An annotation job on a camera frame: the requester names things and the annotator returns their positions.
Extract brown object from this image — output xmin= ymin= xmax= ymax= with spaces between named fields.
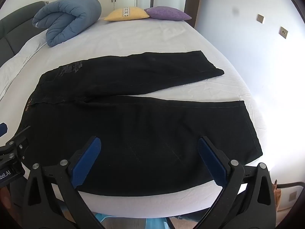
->
xmin=273 ymin=180 xmax=283 ymax=210

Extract rolled blue duvet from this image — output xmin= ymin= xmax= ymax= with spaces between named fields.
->
xmin=32 ymin=0 xmax=102 ymax=48

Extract dark brown door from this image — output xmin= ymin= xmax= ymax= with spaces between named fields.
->
xmin=185 ymin=0 xmax=210 ymax=28

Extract black pants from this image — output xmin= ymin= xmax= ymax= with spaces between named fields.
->
xmin=20 ymin=50 xmax=264 ymax=197

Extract blue plastic stool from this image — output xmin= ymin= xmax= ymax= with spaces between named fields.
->
xmin=94 ymin=213 xmax=172 ymax=229

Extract white bed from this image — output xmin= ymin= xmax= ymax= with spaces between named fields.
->
xmin=0 ymin=18 xmax=270 ymax=220

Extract yellow pillow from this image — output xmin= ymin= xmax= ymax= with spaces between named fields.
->
xmin=104 ymin=7 xmax=150 ymax=21

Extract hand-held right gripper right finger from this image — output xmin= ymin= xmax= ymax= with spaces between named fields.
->
xmin=191 ymin=136 xmax=278 ymax=229

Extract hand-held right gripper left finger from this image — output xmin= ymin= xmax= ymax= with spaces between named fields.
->
xmin=22 ymin=136 xmax=105 ymax=229

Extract grey padded headboard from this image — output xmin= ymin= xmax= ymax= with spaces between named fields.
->
xmin=0 ymin=1 xmax=49 ymax=67

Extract purple pillow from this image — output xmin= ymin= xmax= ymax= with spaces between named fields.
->
xmin=144 ymin=6 xmax=192 ymax=21

